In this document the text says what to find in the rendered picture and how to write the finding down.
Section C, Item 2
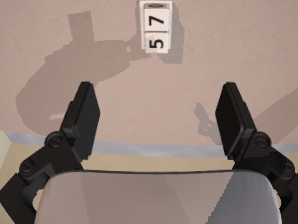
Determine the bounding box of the white rectangular tray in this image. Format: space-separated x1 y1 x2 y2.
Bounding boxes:
140 0 172 49

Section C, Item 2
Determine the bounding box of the white number cube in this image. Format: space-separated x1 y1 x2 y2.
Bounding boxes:
144 3 169 31
144 31 168 53

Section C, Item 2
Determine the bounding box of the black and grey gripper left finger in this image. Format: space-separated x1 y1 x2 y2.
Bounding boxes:
0 81 100 224

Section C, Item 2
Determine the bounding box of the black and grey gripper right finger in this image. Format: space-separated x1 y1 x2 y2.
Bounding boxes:
215 82 298 224

